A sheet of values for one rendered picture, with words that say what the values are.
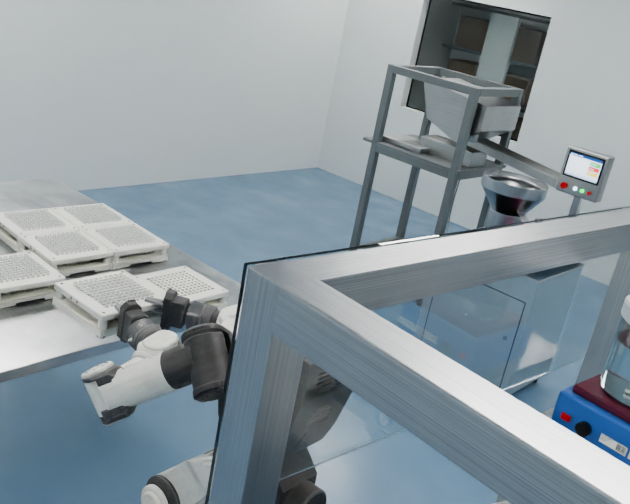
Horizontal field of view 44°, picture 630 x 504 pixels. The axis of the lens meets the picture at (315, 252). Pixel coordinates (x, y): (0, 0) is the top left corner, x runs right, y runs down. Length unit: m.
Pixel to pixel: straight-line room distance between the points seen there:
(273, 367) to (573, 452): 0.36
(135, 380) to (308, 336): 0.97
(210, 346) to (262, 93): 5.97
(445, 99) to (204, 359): 3.74
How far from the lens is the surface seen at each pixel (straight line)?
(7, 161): 6.16
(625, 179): 6.74
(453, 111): 5.15
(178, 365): 1.71
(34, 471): 3.34
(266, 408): 0.92
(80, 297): 2.31
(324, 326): 0.80
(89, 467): 3.36
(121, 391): 1.78
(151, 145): 6.83
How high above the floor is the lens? 2.03
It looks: 20 degrees down
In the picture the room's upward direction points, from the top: 11 degrees clockwise
